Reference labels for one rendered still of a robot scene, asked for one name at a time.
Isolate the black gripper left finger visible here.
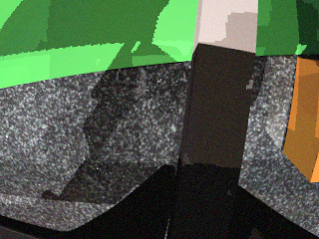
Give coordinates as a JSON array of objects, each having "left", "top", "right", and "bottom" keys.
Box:
[{"left": 0, "top": 164, "right": 175, "bottom": 239}]

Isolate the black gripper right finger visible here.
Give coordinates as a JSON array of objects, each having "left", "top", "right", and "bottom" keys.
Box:
[{"left": 226, "top": 186, "right": 319, "bottom": 239}]

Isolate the orange putter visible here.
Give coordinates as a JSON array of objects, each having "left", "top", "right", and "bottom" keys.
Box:
[{"left": 283, "top": 57, "right": 319, "bottom": 183}]

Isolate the green flat mat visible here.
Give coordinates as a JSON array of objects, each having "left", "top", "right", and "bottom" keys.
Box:
[{"left": 0, "top": 0, "right": 319, "bottom": 89}]

